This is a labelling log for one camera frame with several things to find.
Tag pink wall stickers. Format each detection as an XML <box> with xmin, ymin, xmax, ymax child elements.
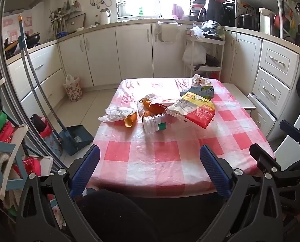
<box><xmin>1</xmin><ymin>15</ymin><xmax>33</xmax><ymax>42</ymax></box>

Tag white cabinet drawer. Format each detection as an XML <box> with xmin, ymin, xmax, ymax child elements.
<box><xmin>259</xmin><ymin>40</ymin><xmax>300</xmax><ymax>75</ymax></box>
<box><xmin>248</xmin><ymin>97</ymin><xmax>277</xmax><ymax>137</ymax></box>
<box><xmin>252</xmin><ymin>69</ymin><xmax>295</xmax><ymax>105</ymax></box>

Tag floral plastic bag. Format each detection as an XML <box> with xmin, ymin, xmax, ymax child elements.
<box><xmin>63</xmin><ymin>74</ymin><xmax>83</xmax><ymax>102</ymax></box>

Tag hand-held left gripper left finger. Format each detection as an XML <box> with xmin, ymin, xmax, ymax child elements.
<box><xmin>15</xmin><ymin>144</ymin><xmax>101</xmax><ymax>242</ymax></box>

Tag white electric kettle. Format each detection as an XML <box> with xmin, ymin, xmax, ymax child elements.
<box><xmin>259</xmin><ymin>7</ymin><xmax>279</xmax><ymax>34</ymax></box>

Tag blue wooden rack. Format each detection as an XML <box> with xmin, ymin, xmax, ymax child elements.
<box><xmin>0</xmin><ymin>76</ymin><xmax>55</xmax><ymax>199</ymax></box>

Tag white thermos jug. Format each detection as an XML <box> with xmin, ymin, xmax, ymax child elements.
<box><xmin>100</xmin><ymin>8</ymin><xmax>112</xmax><ymax>26</ymax></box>

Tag white wooden stool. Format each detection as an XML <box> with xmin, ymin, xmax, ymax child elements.
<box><xmin>222</xmin><ymin>82</ymin><xmax>256</xmax><ymax>110</ymax></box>

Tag grey sliding door frame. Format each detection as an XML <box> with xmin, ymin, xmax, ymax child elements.
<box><xmin>0</xmin><ymin>0</ymin><xmax>70</xmax><ymax>174</ymax></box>

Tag metal kitchen faucet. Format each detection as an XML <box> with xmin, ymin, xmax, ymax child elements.
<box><xmin>152</xmin><ymin>0</ymin><xmax>163</xmax><ymax>16</ymax></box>

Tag dark cooking pot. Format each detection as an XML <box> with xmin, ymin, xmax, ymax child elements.
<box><xmin>237</xmin><ymin>14</ymin><xmax>260</xmax><ymax>31</ymax></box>

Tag white plastic storage rack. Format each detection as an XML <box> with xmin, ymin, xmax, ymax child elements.
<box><xmin>185</xmin><ymin>28</ymin><xmax>226</xmax><ymax>80</ymax></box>

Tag stack of plastic basins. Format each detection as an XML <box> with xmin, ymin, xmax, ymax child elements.
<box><xmin>189</xmin><ymin>0</ymin><xmax>206</xmax><ymax>21</ymax></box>

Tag white refrigerator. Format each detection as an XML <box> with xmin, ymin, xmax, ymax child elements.
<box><xmin>273</xmin><ymin>101</ymin><xmax>300</xmax><ymax>172</ymax></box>

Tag black air fryer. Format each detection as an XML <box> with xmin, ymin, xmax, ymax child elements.
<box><xmin>203</xmin><ymin>0</ymin><xmax>224</xmax><ymax>23</ymax></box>

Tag black bag of vegetables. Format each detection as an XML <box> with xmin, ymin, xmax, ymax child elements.
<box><xmin>199</xmin><ymin>20</ymin><xmax>226</xmax><ymax>39</ymax></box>

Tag black wok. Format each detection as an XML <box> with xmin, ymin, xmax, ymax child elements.
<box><xmin>4</xmin><ymin>33</ymin><xmax>41</xmax><ymax>53</ymax></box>

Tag red round pot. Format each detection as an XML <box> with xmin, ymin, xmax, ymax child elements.
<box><xmin>274</xmin><ymin>13</ymin><xmax>291</xmax><ymax>31</ymax></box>

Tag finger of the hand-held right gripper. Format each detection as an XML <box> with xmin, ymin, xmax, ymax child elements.
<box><xmin>249</xmin><ymin>143</ymin><xmax>300</xmax><ymax>207</ymax></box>
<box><xmin>279</xmin><ymin>120</ymin><xmax>300</xmax><ymax>157</ymax></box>

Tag blue green printed bag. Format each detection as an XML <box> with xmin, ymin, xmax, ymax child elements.
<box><xmin>179</xmin><ymin>86</ymin><xmax>214</xmax><ymax>101</ymax></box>

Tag pile of colourful cloths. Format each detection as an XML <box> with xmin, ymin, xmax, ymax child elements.
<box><xmin>0</xmin><ymin>111</ymin><xmax>55</xmax><ymax>207</ymax></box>

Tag blue dustpan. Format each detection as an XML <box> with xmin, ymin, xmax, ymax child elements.
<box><xmin>57</xmin><ymin>125</ymin><xmax>94</xmax><ymax>156</ymax></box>

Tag purple plastic container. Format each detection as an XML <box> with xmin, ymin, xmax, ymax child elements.
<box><xmin>171</xmin><ymin>4</ymin><xmax>184</xmax><ymax>19</ymax></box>

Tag black frying pan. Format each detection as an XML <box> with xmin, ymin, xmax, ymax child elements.
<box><xmin>193</xmin><ymin>53</ymin><xmax>219</xmax><ymax>71</ymax></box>

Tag red yellow snack bag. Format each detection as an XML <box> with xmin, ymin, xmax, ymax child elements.
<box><xmin>165</xmin><ymin>96</ymin><xmax>217</xmax><ymax>129</ymax></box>

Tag wall utensil rack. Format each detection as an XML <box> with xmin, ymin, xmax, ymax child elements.
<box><xmin>49</xmin><ymin>0</ymin><xmax>81</xmax><ymax>34</ymax></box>

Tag white over-door bag holder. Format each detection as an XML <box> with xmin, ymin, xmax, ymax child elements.
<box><xmin>155</xmin><ymin>20</ymin><xmax>180</xmax><ymax>42</ymax></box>

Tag table with red checkered cloth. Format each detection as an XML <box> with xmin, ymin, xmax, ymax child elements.
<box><xmin>86</xmin><ymin>78</ymin><xmax>276</xmax><ymax>198</ymax></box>

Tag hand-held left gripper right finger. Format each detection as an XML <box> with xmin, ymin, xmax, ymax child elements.
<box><xmin>199</xmin><ymin>144</ymin><xmax>284</xmax><ymax>242</ymax></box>

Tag clear plastic jar white lid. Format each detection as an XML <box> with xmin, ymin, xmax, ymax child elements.
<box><xmin>142</xmin><ymin>113</ymin><xmax>169</xmax><ymax>134</ymax></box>

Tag white kitchen base cabinets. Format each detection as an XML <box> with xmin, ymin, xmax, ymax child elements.
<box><xmin>6</xmin><ymin>23</ymin><xmax>261</xmax><ymax>106</ymax></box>

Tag beige kitchen countertop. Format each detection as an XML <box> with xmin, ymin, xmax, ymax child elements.
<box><xmin>5</xmin><ymin>18</ymin><xmax>300</xmax><ymax>63</ymax></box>

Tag white tissue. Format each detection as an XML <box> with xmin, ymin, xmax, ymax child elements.
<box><xmin>98</xmin><ymin>106</ymin><xmax>134</xmax><ymax>123</ymax></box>

